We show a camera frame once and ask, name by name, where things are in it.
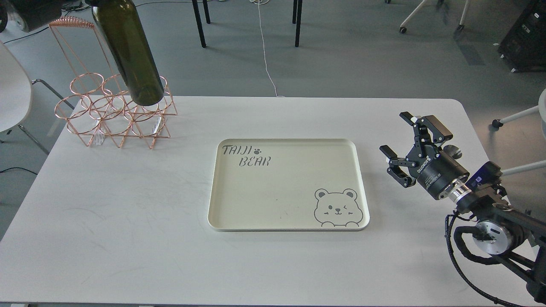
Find copper wire wine rack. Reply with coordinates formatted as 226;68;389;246
49;16;178;149

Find black equipment case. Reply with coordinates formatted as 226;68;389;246
497;0;546;72

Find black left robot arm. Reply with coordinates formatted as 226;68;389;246
1;0;65;33

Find white chair base right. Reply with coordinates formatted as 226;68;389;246
491;90;546;177

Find cream bear serving tray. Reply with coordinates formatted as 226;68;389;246
207;139;370;231

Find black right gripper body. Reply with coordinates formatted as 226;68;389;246
387;115;469;200

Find white rolling chair legs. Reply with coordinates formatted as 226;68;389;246
398;0;472;35

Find white cable on floor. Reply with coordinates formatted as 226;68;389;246
249;0;285;98

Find black table legs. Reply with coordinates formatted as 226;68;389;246
192;0;302;48

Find silver metal jigger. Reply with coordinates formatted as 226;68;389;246
443;145;462;160

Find dark green wine bottle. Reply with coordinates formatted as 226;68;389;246
87;0;164;107

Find black cables on floor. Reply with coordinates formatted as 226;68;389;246
2;0;112;45

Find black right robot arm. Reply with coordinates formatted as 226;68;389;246
380;112;546;307

